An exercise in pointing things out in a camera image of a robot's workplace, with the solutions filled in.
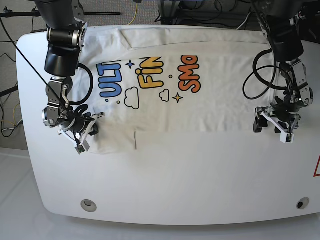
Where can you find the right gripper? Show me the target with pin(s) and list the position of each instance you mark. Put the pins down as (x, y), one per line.
(78, 129)

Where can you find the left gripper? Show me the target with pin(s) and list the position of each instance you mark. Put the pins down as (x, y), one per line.
(282, 120)

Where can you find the white printed T-shirt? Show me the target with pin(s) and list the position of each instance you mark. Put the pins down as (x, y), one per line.
(166, 80)

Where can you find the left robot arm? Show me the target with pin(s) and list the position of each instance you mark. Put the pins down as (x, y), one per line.
(278, 22)

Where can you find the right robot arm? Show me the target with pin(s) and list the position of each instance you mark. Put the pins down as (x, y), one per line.
(65, 36)

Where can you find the black equipment base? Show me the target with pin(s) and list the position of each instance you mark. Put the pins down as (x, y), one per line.
(235, 14)

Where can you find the black tripod stand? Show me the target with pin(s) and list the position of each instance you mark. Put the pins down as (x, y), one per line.
(34, 13)

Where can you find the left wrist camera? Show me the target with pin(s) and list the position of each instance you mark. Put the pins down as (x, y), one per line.
(286, 137)

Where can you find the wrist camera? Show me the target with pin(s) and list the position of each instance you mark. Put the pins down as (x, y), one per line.
(82, 147)
(286, 137)

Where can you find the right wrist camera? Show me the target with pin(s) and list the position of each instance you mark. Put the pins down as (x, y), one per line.
(82, 147)

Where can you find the left table cable grommet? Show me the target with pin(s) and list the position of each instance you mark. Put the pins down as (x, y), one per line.
(88, 206)

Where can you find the table cable grommet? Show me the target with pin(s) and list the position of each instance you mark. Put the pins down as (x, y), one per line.
(303, 203)
(88, 206)

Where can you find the right table cable grommet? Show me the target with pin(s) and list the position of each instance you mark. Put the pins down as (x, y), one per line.
(303, 203)

